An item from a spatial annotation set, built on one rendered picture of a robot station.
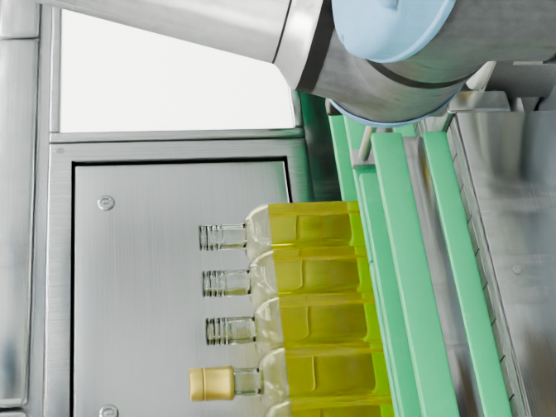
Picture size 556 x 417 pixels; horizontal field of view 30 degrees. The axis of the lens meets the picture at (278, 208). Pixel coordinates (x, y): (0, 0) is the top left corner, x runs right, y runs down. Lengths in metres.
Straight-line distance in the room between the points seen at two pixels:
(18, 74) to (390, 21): 0.88
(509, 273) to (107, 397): 0.48
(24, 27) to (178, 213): 0.38
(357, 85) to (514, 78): 0.40
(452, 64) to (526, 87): 0.48
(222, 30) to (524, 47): 0.23
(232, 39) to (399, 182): 0.32
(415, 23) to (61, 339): 0.70
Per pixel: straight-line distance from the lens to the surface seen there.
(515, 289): 1.00
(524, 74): 1.16
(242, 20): 0.78
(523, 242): 1.03
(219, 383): 1.06
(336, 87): 0.79
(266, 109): 1.42
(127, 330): 1.24
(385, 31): 0.66
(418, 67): 0.72
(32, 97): 1.44
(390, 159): 1.07
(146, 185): 1.34
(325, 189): 1.40
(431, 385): 0.95
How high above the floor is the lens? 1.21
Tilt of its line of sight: 8 degrees down
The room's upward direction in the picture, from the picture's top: 92 degrees counter-clockwise
